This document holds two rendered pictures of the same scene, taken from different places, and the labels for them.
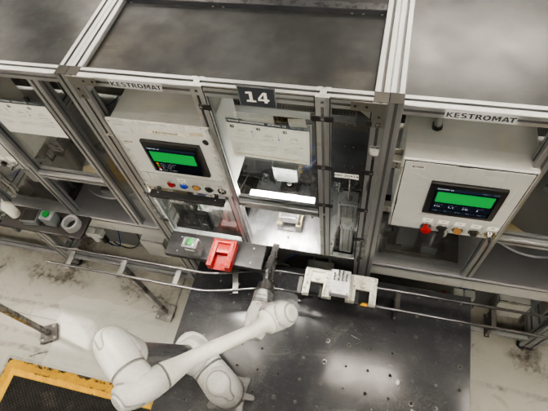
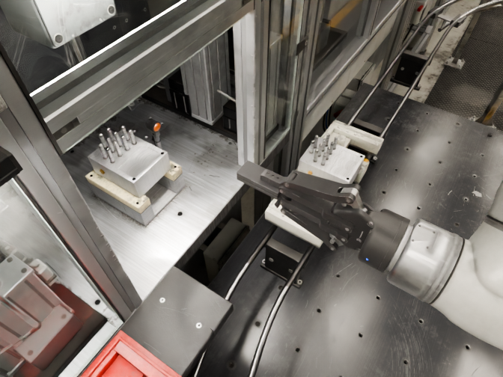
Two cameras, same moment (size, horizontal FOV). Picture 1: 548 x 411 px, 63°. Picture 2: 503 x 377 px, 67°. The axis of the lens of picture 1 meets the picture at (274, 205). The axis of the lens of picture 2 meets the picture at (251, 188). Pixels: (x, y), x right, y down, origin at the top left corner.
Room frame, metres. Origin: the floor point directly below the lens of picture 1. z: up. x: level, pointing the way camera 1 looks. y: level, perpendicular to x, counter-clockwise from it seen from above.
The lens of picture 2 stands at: (0.87, 0.38, 1.57)
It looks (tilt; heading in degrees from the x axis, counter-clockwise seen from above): 51 degrees down; 281
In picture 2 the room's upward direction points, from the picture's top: straight up
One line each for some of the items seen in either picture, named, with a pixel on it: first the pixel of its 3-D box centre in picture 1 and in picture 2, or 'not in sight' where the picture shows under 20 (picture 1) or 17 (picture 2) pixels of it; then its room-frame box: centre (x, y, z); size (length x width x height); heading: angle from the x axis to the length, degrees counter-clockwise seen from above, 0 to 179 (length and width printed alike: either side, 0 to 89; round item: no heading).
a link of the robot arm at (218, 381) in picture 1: (221, 385); not in sight; (0.45, 0.40, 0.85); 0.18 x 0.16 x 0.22; 32
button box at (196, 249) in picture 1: (193, 245); not in sight; (1.14, 0.46, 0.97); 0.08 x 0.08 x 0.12; 67
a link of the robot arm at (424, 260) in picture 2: (262, 298); (419, 258); (0.71, 0.13, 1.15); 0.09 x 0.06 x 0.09; 67
